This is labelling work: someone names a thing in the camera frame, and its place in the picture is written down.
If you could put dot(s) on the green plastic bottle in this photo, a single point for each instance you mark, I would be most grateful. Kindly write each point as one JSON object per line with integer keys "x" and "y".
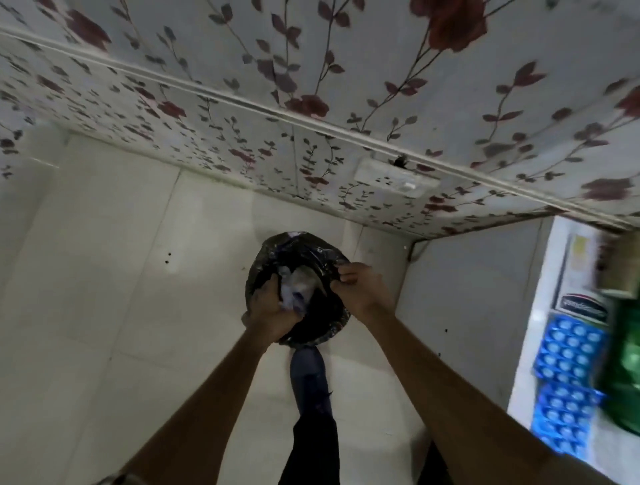
{"x": 625, "y": 359}

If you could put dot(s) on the dark blue shoe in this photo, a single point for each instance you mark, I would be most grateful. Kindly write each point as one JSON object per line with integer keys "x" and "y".
{"x": 311, "y": 379}

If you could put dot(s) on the person's left hand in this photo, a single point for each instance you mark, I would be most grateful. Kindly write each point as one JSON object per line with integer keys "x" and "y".
{"x": 267, "y": 320}

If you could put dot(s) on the black trouser leg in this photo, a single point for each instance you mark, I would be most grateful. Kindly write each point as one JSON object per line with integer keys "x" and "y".
{"x": 312, "y": 454}

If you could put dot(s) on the person's right fingers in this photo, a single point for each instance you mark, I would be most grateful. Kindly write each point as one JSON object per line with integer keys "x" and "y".
{"x": 347, "y": 280}

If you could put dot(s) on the black bin bag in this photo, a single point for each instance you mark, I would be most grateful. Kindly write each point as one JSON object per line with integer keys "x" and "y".
{"x": 320, "y": 267}

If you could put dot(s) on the person's right forearm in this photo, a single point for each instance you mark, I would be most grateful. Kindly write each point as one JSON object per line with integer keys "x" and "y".
{"x": 465, "y": 399}

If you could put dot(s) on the person's left forearm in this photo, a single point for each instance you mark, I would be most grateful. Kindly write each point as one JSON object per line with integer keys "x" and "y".
{"x": 200, "y": 409}

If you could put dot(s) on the blue blister tray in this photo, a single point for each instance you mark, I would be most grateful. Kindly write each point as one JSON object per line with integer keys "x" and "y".
{"x": 565, "y": 364}

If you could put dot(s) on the person's left fingers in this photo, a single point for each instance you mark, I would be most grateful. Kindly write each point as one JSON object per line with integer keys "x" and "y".
{"x": 272, "y": 295}

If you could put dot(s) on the white plastic waste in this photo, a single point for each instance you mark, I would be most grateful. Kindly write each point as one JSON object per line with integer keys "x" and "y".
{"x": 296, "y": 292}

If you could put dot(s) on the white printed packet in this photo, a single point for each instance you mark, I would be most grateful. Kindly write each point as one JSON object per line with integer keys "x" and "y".
{"x": 575, "y": 280}

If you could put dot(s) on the person's right hand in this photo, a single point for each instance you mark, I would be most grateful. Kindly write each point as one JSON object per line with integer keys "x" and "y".
{"x": 365, "y": 292}

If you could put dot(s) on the white wall socket plate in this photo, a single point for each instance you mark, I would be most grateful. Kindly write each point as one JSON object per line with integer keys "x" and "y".
{"x": 397, "y": 177}

